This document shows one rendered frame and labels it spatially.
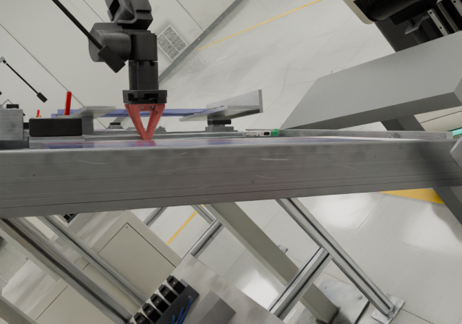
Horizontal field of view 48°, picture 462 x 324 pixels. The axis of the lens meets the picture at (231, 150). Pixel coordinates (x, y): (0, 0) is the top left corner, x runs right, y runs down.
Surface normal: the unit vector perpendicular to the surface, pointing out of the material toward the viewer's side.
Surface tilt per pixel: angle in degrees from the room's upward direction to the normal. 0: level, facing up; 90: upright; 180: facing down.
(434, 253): 0
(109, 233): 90
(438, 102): 90
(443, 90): 0
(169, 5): 90
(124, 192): 90
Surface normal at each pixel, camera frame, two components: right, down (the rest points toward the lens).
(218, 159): 0.39, 0.04
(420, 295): -0.65, -0.70
